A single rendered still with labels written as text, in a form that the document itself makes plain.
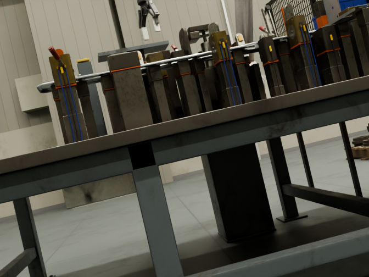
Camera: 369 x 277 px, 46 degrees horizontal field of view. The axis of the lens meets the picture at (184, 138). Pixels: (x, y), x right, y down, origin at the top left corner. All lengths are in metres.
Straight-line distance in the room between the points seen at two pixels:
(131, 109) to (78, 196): 0.41
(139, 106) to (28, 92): 6.78
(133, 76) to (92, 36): 6.04
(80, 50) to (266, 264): 6.68
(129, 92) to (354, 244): 0.98
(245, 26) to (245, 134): 1.31
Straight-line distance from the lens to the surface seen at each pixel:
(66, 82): 1.72
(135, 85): 1.76
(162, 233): 1.31
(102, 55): 2.27
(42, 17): 8.00
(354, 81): 1.42
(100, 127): 2.24
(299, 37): 1.96
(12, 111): 8.78
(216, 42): 1.85
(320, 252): 1.44
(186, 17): 8.87
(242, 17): 2.56
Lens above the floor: 0.62
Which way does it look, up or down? 1 degrees up
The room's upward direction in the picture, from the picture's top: 13 degrees counter-clockwise
